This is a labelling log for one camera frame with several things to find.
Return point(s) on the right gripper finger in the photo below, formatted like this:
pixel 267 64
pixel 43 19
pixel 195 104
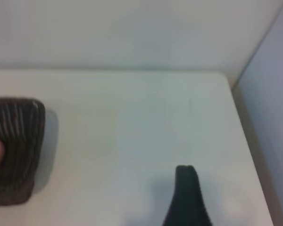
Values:
pixel 186 200

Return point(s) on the dark brown wicker basket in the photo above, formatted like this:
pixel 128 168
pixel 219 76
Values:
pixel 19 153

